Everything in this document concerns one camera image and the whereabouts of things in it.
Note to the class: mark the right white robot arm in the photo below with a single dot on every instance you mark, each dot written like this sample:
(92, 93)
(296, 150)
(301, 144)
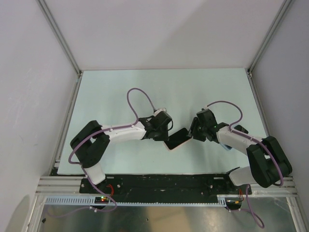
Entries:
(268, 163)

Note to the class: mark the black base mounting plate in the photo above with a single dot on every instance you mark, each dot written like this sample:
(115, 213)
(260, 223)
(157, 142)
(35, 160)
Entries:
(165, 188)

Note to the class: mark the aluminium front frame rail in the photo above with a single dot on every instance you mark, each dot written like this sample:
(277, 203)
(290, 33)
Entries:
(69, 185)

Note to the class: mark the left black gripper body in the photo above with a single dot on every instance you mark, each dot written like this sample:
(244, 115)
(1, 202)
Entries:
(162, 134)

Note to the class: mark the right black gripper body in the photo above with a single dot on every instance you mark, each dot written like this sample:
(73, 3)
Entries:
(199, 134)

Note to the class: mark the pink phone case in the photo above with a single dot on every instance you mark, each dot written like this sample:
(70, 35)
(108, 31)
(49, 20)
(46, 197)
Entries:
(179, 146)

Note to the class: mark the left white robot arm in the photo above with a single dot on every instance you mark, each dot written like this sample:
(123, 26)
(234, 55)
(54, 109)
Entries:
(91, 142)

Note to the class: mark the black smartphone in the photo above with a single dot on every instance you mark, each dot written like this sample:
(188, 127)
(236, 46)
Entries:
(177, 139)

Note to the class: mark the right aluminium frame post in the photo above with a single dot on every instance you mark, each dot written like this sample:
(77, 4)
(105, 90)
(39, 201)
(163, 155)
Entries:
(277, 21)

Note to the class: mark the left aluminium frame post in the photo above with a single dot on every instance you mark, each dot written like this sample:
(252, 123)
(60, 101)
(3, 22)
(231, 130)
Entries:
(58, 34)

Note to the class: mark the aluminium frame post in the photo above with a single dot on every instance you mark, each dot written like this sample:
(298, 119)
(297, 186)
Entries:
(58, 34)
(277, 21)

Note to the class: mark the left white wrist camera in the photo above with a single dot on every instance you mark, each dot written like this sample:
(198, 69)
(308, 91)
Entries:
(157, 111)

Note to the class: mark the blue cased smartphone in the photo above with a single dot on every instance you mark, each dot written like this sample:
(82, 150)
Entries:
(239, 128)

